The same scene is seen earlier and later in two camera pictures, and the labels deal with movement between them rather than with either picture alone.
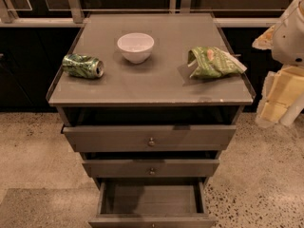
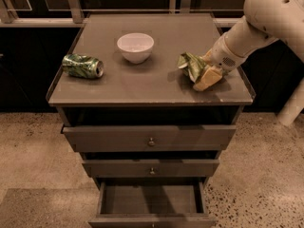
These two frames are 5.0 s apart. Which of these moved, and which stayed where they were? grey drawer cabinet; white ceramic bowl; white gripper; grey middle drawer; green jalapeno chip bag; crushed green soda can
Moved: green jalapeno chip bag; white gripper
Stayed: crushed green soda can; grey drawer cabinet; grey middle drawer; white ceramic bowl
